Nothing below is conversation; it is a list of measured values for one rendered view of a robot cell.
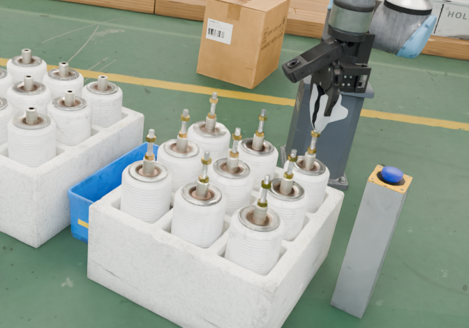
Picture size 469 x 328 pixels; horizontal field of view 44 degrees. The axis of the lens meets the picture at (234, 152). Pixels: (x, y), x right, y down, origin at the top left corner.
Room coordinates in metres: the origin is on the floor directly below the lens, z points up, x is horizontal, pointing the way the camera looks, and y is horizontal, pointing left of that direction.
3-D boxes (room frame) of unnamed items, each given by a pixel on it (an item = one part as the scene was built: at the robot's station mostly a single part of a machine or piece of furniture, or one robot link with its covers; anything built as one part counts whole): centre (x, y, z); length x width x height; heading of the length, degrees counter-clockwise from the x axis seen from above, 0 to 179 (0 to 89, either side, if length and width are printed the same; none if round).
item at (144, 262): (0.99, 0.00, 0.09); 0.39 x 0.39 x 0.18; 67
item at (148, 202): (0.93, 0.16, 0.16); 0.10 x 0.10 x 0.18
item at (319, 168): (1.05, -0.16, 0.25); 0.08 x 0.08 x 0.01
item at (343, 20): (1.06, -0.17, 0.57); 0.08 x 0.08 x 0.05
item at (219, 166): (0.99, 0.00, 0.25); 0.08 x 0.08 x 0.01
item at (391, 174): (0.95, -0.30, 0.32); 0.04 x 0.04 x 0.02
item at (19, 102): (1.20, 0.49, 0.16); 0.10 x 0.10 x 0.18
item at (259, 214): (0.84, -0.06, 0.26); 0.02 x 0.02 x 0.03
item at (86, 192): (1.13, 0.23, 0.06); 0.30 x 0.11 x 0.12; 157
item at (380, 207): (0.95, -0.30, 0.16); 0.07 x 0.07 x 0.31; 67
